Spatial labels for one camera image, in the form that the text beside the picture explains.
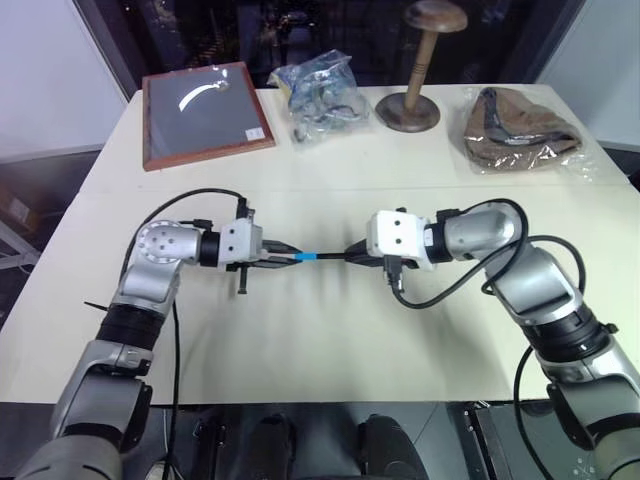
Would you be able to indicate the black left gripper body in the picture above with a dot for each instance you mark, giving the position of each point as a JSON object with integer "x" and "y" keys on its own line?
{"x": 243, "y": 280}

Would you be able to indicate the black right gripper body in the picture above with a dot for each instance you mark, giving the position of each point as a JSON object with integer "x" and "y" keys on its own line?
{"x": 400, "y": 263}

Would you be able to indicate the black marker pen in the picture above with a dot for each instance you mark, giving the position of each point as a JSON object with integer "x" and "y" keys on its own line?
{"x": 332, "y": 256}

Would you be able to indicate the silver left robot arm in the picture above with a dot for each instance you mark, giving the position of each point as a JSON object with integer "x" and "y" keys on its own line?
{"x": 155, "y": 246}

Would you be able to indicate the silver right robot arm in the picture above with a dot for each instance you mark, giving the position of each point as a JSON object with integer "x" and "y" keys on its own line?
{"x": 530, "y": 280}

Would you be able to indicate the wooden framed grey board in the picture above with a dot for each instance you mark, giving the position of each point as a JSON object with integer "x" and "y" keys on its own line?
{"x": 205, "y": 112}

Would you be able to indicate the clear bag of blue items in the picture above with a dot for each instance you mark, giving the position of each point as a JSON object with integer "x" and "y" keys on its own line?
{"x": 322, "y": 97}

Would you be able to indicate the wooden hat stand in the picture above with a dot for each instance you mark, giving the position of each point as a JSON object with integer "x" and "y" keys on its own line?
{"x": 414, "y": 92}

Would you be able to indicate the brown hat in plastic bag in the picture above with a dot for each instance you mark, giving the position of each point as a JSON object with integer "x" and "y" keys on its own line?
{"x": 520, "y": 132}

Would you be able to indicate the black case with metal edge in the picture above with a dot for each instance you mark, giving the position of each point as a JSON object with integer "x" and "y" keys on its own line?
{"x": 492, "y": 435}

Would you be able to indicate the brown cardboard box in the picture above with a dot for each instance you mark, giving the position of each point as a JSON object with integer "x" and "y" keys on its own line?
{"x": 20, "y": 207}

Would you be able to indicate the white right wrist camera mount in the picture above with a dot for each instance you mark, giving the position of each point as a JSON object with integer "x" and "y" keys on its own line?
{"x": 397, "y": 234}

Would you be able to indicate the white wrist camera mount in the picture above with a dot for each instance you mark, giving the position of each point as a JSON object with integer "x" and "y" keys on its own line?
{"x": 243, "y": 242}
{"x": 397, "y": 234}

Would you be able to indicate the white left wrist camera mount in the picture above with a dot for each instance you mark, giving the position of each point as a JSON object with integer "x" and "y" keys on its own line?
{"x": 243, "y": 242}

